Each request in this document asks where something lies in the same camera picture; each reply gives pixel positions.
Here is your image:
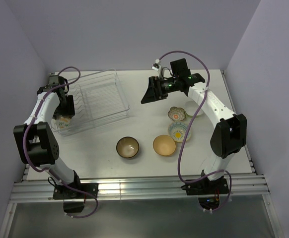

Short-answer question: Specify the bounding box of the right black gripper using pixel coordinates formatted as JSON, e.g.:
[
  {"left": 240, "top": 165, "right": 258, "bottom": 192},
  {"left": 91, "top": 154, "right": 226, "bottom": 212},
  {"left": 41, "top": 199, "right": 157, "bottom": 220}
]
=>
[{"left": 141, "top": 76, "right": 179, "bottom": 104}]

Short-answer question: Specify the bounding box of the floral leaf pattern bowl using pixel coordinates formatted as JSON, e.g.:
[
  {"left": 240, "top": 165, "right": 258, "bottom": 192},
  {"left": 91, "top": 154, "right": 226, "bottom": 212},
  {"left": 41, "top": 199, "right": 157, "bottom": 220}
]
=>
[{"left": 52, "top": 116, "right": 72, "bottom": 129}]

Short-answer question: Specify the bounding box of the dark brown glazed bowl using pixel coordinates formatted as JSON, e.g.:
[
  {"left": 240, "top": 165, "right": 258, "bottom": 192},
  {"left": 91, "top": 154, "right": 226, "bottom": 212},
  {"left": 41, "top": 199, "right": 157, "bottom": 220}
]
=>
[{"left": 116, "top": 136, "right": 140, "bottom": 159}]

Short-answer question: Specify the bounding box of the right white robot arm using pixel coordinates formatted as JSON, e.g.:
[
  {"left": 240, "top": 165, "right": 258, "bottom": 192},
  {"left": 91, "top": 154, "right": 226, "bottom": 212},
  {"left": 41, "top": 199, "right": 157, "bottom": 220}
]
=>
[{"left": 141, "top": 59, "right": 247, "bottom": 193}]

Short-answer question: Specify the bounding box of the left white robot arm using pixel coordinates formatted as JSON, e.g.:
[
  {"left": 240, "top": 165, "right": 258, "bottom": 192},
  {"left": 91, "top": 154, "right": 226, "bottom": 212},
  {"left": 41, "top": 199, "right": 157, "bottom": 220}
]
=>
[{"left": 13, "top": 75, "right": 82, "bottom": 198}]

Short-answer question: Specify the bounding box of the small scalloped floral dish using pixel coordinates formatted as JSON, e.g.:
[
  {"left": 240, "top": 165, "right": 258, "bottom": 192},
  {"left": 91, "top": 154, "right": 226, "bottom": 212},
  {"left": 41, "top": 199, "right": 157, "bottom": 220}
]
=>
[{"left": 167, "top": 107, "right": 186, "bottom": 121}]

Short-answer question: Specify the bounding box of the green and white bowl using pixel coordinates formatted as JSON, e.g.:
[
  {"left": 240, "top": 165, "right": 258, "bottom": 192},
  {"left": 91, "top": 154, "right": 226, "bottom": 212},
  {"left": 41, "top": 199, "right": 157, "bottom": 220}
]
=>
[{"left": 184, "top": 101, "right": 199, "bottom": 118}]

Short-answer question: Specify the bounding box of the tan wooden bowl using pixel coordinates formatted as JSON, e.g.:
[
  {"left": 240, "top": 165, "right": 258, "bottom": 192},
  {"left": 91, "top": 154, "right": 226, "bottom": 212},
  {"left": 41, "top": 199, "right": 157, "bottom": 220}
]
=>
[{"left": 153, "top": 135, "right": 176, "bottom": 157}]

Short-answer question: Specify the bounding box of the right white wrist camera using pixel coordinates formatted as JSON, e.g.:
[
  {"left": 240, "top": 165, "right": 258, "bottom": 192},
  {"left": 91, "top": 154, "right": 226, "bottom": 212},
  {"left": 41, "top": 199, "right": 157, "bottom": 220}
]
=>
[{"left": 151, "top": 59, "right": 161, "bottom": 71}]

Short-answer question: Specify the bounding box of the clear wire dish rack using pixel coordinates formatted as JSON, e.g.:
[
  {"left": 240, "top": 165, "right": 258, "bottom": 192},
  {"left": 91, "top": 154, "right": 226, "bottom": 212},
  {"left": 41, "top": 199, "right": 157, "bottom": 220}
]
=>
[{"left": 51, "top": 69, "right": 130, "bottom": 136}]

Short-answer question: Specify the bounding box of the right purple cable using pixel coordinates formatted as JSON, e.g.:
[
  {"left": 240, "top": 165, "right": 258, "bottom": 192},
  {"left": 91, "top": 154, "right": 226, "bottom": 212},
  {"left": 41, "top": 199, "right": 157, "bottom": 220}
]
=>
[{"left": 156, "top": 51, "right": 232, "bottom": 212}]

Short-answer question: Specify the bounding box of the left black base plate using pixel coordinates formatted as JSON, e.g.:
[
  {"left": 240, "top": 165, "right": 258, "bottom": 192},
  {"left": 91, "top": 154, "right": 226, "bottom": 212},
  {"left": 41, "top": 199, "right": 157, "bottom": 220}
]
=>
[{"left": 53, "top": 183, "right": 99, "bottom": 200}]

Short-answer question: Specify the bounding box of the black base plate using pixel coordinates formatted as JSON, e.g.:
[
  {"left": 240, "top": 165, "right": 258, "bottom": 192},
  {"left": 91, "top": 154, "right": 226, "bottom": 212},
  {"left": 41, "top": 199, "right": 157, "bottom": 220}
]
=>
[
  {"left": 181, "top": 177, "right": 229, "bottom": 195},
  {"left": 53, "top": 183, "right": 99, "bottom": 200}
]

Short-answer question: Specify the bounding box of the aluminium rail frame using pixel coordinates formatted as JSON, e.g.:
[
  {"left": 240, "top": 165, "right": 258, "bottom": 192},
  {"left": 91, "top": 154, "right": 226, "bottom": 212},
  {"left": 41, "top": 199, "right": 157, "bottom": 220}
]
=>
[{"left": 0, "top": 173, "right": 284, "bottom": 238}]

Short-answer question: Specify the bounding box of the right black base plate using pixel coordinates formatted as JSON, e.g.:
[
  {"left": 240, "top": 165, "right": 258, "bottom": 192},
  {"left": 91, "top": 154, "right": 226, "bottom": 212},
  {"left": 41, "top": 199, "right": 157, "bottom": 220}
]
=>
[{"left": 181, "top": 177, "right": 229, "bottom": 195}]

